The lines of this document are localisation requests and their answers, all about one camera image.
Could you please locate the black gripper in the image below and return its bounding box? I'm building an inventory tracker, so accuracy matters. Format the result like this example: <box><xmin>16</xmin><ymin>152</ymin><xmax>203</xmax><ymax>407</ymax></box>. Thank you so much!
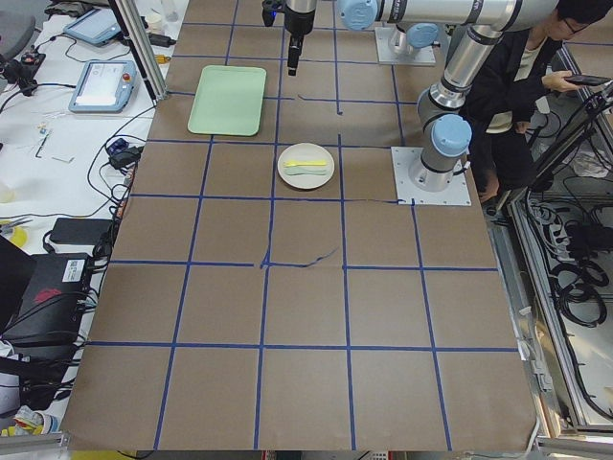
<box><xmin>284</xmin><ymin>0</ymin><xmax>316</xmax><ymax>77</ymax></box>

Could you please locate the round beige plate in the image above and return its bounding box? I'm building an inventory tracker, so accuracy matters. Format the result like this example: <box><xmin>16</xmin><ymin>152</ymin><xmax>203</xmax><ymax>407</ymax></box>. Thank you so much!
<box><xmin>277</xmin><ymin>143</ymin><xmax>335</xmax><ymax>190</ymax></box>

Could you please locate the pale green plastic spoon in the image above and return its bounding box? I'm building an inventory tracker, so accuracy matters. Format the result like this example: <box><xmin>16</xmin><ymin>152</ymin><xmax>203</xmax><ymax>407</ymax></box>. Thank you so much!
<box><xmin>283</xmin><ymin>167</ymin><xmax>329</xmax><ymax>176</ymax></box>

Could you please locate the yellow plastic fork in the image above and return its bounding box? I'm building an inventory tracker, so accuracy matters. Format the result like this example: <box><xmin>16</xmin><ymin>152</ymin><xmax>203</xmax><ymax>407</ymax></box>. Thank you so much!
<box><xmin>284</xmin><ymin>160</ymin><xmax>328</xmax><ymax>168</ymax></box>

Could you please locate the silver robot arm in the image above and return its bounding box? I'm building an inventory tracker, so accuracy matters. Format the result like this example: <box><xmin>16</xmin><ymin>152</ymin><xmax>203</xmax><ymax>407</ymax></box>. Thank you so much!
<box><xmin>338</xmin><ymin>1</ymin><xmax>556</xmax><ymax>192</ymax></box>
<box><xmin>389</xmin><ymin>22</ymin><xmax>439</xmax><ymax>55</ymax></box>

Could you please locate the light green rectangular tray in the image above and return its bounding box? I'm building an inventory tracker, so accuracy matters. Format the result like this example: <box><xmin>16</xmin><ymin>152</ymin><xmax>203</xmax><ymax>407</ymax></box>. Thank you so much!
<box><xmin>187</xmin><ymin>65</ymin><xmax>267</xmax><ymax>137</ymax></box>

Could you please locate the near blue teach pendant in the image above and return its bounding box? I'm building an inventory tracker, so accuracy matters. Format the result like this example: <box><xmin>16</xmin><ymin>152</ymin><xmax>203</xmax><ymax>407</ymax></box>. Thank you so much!
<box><xmin>68</xmin><ymin>60</ymin><xmax>137</xmax><ymax>113</ymax></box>

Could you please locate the blue teach pendant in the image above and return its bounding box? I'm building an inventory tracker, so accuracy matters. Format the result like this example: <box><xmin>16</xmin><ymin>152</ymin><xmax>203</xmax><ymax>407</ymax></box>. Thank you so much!
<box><xmin>63</xmin><ymin>9</ymin><xmax>121</xmax><ymax>47</ymax></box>
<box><xmin>68</xmin><ymin>60</ymin><xmax>137</xmax><ymax>113</ymax></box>

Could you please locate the far blue teach pendant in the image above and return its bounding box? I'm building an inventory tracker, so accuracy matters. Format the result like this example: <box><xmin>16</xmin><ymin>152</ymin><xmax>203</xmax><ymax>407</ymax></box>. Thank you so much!
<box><xmin>63</xmin><ymin>9</ymin><xmax>121</xmax><ymax>47</ymax></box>

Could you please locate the person in black jacket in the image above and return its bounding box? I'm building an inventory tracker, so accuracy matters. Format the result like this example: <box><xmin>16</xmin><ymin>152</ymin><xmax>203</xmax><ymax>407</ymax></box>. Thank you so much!
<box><xmin>461</xmin><ymin>1</ymin><xmax>612</xmax><ymax>203</ymax></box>

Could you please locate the black power adapter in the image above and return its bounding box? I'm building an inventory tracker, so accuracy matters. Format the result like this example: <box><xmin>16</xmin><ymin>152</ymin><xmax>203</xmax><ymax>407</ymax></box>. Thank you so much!
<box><xmin>49</xmin><ymin>218</ymin><xmax>112</xmax><ymax>245</ymax></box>

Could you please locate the black smartphone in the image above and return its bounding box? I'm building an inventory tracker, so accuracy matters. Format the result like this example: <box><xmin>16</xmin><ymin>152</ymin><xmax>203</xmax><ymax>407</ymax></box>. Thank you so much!
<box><xmin>564</xmin><ymin>75</ymin><xmax>612</xmax><ymax>87</ymax></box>

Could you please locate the black computer box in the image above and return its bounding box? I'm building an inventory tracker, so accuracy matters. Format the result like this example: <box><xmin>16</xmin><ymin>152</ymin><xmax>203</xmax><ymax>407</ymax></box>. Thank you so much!
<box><xmin>2</xmin><ymin>253</ymin><xmax>93</xmax><ymax>345</ymax></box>

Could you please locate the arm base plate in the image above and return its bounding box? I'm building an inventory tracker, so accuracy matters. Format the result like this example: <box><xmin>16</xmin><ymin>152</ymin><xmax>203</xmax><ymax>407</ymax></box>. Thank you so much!
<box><xmin>391</xmin><ymin>147</ymin><xmax>471</xmax><ymax>206</ymax></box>
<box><xmin>375</xmin><ymin>27</ymin><xmax>436</xmax><ymax>66</ymax></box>

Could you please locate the aluminium frame post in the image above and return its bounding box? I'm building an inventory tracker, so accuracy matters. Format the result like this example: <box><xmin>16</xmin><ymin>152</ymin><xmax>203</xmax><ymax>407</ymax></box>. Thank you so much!
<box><xmin>108</xmin><ymin>0</ymin><xmax>168</xmax><ymax>104</ymax></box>

